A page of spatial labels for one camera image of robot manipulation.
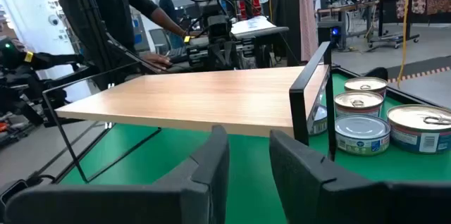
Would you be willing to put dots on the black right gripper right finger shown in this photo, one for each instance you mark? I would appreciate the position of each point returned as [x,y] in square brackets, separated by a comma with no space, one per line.
[352,203]

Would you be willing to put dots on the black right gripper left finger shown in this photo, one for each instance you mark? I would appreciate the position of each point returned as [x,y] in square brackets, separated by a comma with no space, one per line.
[105,206]

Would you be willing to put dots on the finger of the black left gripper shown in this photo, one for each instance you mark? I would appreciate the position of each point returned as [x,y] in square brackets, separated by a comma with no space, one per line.
[68,62]

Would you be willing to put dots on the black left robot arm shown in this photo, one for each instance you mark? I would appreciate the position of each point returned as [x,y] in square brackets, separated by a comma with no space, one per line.
[15,62]

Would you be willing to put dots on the person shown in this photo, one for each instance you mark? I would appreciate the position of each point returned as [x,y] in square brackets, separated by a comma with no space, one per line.
[112,5]
[168,5]

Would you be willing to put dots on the black floor mat striped edge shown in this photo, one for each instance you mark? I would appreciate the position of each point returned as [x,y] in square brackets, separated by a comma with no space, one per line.
[423,63]

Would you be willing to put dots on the black box blue light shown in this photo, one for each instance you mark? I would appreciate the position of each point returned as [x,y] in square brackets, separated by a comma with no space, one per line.
[326,35]

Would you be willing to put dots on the pink white hanging fabric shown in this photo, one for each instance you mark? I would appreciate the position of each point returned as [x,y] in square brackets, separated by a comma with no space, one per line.
[306,16]

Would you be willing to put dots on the grey desk with papers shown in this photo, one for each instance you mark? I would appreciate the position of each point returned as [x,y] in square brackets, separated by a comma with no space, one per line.
[260,30]

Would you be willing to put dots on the wooden workbench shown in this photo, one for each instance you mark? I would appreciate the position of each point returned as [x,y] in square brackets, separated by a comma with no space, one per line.
[347,6]

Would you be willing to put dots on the black hanging curtain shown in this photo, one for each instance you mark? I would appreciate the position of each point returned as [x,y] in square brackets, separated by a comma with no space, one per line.
[289,12]

